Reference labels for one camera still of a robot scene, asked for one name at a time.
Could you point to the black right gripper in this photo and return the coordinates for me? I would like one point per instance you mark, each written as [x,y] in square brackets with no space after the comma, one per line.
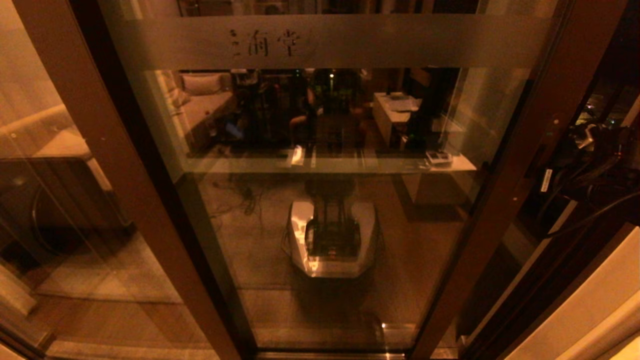
[570,175]

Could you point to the brown-framed sliding glass door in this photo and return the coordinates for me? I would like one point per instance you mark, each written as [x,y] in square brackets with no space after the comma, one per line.
[500,200]

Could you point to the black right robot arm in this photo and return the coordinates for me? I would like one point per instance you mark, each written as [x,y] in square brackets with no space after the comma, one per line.
[615,170]

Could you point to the dark brown door jamb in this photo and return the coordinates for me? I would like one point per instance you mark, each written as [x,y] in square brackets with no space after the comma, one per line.
[530,300]

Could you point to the dark metal floor track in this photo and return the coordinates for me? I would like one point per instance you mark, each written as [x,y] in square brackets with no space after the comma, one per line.
[330,356]

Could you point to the brown-framed fixed glass panel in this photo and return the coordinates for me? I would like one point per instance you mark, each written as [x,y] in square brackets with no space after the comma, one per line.
[125,175]

